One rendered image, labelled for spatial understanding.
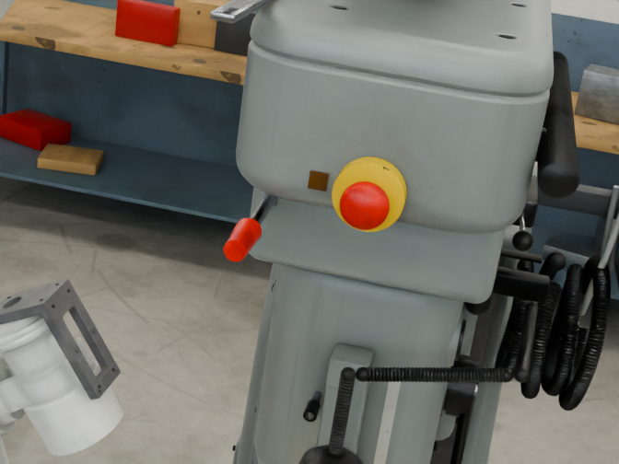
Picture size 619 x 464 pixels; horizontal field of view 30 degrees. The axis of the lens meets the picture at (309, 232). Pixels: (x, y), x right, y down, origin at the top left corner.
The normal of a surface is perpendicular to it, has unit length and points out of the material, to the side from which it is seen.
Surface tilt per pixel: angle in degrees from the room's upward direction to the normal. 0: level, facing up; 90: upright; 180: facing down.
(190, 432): 0
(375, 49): 63
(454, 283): 90
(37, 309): 100
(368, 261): 90
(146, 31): 90
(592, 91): 90
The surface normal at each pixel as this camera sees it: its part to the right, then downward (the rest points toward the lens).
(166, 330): 0.14, -0.92
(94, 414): 0.65, -0.03
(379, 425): -0.18, 0.35
